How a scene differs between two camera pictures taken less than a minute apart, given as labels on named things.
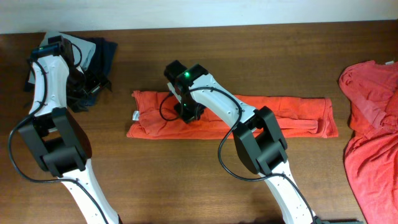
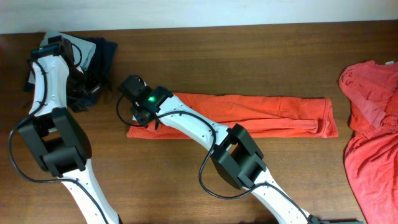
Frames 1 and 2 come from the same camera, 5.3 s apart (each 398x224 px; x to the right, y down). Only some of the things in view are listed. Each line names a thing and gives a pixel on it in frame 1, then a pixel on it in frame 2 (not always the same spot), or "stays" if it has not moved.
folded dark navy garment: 100,63 stays
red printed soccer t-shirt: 154,114 stays
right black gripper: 187,116 → 140,119
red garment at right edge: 371,153 stays
